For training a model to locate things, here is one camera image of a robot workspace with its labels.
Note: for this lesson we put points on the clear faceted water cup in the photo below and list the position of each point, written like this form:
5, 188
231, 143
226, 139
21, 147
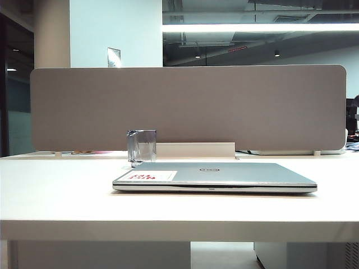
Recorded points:
141, 148

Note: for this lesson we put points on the silver Dell laptop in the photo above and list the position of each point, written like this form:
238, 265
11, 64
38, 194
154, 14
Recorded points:
238, 175

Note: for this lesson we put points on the beige desk divider panel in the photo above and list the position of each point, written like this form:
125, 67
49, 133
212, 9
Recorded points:
196, 106

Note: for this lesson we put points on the pink item behind divider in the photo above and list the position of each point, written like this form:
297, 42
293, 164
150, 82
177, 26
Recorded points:
101, 152

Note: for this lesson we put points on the round ceiling spot light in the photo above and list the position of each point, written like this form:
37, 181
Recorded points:
276, 53
197, 55

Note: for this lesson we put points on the orange item behind divider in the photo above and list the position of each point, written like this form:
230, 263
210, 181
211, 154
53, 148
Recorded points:
80, 152

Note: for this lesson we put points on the red ceiling sign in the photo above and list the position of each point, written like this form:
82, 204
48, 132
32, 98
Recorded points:
238, 49

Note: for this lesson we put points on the white desk leg panel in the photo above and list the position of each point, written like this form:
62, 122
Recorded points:
98, 256

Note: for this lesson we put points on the dark glass door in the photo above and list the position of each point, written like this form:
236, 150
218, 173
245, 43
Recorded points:
16, 84

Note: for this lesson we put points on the white under-desk cabinet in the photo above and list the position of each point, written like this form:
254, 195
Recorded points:
303, 256

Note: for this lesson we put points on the dark background office equipment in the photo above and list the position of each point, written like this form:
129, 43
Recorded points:
354, 112

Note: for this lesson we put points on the small wall poster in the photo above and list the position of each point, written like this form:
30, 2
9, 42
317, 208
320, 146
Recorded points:
114, 57

